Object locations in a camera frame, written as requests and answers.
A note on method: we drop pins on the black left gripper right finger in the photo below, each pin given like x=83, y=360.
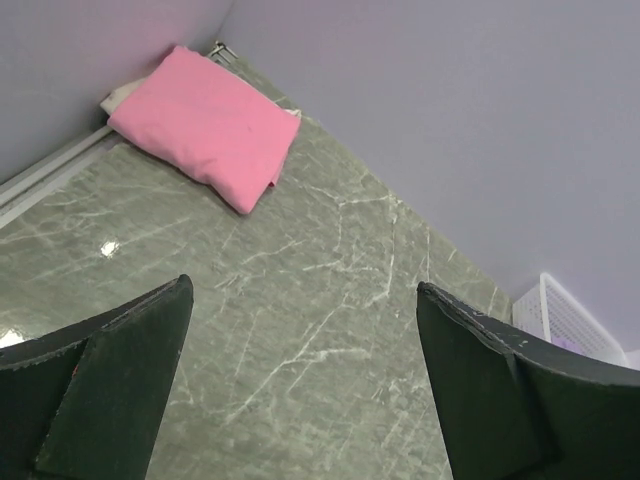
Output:
x=513, y=406

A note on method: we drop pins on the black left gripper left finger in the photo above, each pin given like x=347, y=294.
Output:
x=86, y=401

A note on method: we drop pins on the white perforated plastic basket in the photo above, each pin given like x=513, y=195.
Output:
x=549, y=312

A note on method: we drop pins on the folded cream t shirt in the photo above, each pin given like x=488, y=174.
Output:
x=117, y=96

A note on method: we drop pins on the folded pink t shirt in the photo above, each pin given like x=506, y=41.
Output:
x=211, y=125

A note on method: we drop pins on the aluminium table edge rail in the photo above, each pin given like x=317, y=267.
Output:
x=26, y=189

